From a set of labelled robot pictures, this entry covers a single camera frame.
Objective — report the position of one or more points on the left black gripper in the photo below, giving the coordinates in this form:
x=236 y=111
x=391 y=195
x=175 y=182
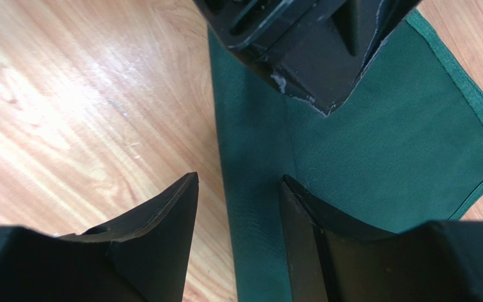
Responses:
x=313 y=51

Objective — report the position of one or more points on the dark green cloth napkin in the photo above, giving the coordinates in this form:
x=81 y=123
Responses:
x=407 y=147

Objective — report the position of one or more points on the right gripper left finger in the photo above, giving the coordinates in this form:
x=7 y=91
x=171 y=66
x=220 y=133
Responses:
x=149 y=245

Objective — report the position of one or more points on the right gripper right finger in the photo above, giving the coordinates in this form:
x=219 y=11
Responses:
x=333 y=256

